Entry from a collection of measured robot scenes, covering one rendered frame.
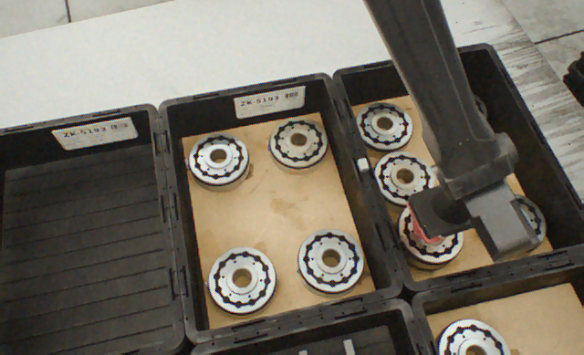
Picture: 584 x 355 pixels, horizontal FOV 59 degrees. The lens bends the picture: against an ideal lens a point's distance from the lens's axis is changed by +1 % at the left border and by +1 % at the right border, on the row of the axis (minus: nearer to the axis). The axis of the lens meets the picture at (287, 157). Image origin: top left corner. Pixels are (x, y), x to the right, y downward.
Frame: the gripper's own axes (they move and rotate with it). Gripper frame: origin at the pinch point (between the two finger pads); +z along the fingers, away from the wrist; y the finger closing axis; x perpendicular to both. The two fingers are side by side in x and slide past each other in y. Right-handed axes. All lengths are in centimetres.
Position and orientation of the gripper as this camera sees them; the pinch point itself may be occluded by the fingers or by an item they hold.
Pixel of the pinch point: (432, 227)
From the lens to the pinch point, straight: 82.3
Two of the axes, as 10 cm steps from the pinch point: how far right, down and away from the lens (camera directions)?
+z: -0.6, 4.6, 8.9
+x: -3.3, -8.5, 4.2
